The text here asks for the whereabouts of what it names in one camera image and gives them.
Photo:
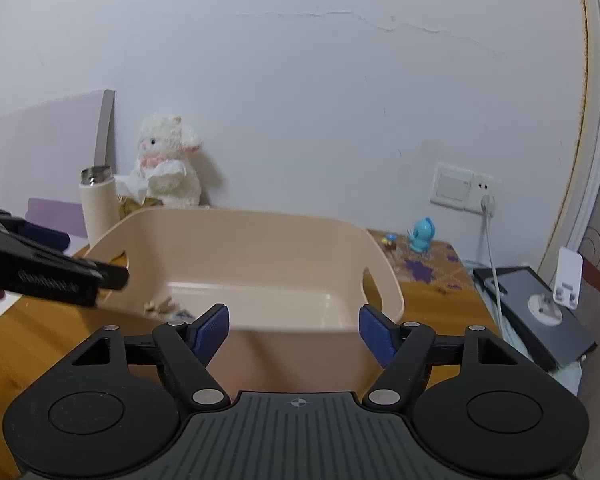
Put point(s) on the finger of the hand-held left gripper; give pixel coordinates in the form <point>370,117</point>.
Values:
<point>55,275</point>
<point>42,236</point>

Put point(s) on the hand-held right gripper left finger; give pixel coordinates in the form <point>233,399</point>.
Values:
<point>214,326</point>

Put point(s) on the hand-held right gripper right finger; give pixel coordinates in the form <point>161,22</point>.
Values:
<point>375,334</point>

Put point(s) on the beige plastic basket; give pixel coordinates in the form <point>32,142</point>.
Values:
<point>280,260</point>

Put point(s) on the purple board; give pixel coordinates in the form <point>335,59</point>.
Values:
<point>55,215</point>

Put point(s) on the small wooden pieces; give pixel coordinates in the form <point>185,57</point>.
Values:
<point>162,306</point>

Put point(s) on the cream thermos bottle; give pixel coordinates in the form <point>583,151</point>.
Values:
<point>99,205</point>

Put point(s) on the pale pink cabinet panel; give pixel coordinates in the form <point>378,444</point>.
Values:
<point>45,145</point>

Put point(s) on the small colourful toy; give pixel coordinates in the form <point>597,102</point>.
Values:
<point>390,241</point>

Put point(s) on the blue toy figure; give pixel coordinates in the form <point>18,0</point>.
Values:
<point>422,235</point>

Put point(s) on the tissue box with white tissue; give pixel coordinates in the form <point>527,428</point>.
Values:
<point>142,187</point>

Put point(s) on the white plush sheep toy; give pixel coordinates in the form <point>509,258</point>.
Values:
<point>167,160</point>

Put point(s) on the dark grey tablet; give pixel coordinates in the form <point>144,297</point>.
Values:
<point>530,320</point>

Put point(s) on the white phone stand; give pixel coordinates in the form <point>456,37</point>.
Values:
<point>569,275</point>

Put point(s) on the white light switch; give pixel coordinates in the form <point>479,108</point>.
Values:
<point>451,184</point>

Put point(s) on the white wall socket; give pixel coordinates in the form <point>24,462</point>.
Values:
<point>485,191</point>

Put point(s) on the white door frame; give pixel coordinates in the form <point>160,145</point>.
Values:
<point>587,110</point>

